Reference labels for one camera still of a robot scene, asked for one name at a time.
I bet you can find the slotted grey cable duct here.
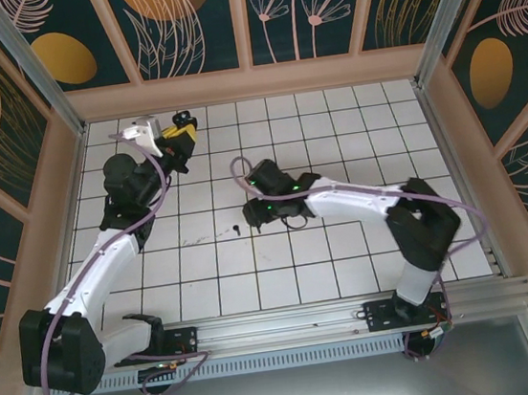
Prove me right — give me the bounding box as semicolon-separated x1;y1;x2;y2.
45;337;407;395

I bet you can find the thin black cable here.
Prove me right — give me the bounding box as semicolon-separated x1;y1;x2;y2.
280;210;315;230

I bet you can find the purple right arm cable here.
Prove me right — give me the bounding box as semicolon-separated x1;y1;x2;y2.
230;127;505;384

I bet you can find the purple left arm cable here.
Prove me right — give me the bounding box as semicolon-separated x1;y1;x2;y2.
11;123;216;395

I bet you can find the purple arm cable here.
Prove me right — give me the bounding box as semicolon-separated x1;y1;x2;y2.
230;127;505;384
11;123;216;395

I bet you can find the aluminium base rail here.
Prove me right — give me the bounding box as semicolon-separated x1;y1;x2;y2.
18;275;528;382

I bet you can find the black earbud charging case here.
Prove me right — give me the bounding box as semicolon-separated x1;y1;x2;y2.
173;110;198;128

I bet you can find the aluminium corner post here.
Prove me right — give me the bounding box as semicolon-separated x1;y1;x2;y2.
0;0;90;147
405;0;504;91

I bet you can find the base electronics board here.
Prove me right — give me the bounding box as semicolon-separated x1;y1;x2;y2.
419;320;456;348

